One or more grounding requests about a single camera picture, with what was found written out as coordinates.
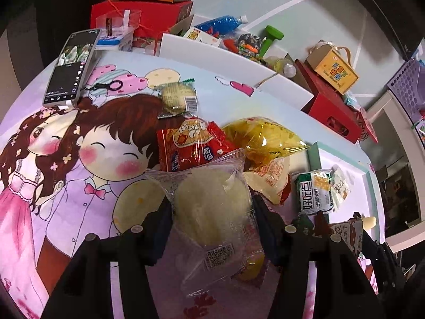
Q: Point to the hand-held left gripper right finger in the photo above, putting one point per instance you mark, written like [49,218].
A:
[265,236]

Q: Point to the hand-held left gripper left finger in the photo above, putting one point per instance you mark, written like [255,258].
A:
[162,232]

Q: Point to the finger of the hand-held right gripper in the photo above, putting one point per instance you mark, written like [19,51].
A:
[370,242]

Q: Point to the red brown snack packet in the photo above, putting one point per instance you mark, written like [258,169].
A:
[348,236]

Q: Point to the clear bun packet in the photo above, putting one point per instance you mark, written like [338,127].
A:
[209,212]

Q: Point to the orange white snack packet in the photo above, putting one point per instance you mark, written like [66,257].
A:
[269,179]

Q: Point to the small white snack packet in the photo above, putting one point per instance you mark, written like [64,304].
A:
[341,186]

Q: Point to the green white snack packet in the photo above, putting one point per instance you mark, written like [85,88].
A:
[315,192]

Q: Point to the teal rimmed white tray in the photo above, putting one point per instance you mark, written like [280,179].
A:
[312,156]

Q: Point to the yellow snack bag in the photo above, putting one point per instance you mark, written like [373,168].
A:
[265,139]

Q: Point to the small round pastry packet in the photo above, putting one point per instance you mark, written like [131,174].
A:
[177,98]

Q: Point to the small cream object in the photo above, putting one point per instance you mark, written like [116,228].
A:
[369,222]

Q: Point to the large red gift box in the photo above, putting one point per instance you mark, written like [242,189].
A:
[332,113]

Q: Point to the purple perforated basket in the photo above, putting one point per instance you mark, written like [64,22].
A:
[408,79]

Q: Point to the clear plastic bottle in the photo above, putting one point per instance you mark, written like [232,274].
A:
[285,66]

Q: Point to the white cardboard box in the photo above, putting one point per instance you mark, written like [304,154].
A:
[206,55]

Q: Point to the smartphone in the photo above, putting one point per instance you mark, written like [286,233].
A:
[71,69]

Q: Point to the colourful toys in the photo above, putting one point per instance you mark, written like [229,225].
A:
[247,45]

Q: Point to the green dumbbell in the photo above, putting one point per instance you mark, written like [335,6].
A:
[270,36]

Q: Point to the yellow white carton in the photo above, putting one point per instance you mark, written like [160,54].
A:
[201,36]

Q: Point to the clear plastic container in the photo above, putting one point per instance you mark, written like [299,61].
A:
[116,23]

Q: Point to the blue bottle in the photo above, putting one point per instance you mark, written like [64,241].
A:
[219,25]

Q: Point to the black cabinet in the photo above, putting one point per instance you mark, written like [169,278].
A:
[66,6]

